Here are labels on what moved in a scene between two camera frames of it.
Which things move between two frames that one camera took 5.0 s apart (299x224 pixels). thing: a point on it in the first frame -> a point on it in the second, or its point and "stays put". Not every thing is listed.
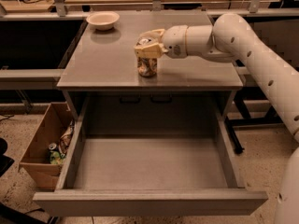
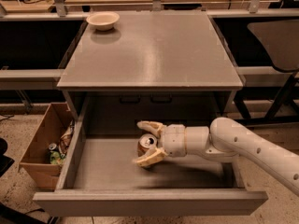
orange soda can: x=147 y=65 -> x=147 y=143
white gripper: x=174 y=41 -> x=173 y=139
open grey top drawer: x=143 y=154 stays put
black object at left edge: x=6 y=161 stays put
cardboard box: x=44 y=157 stays put
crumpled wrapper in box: x=65 y=139 stays put
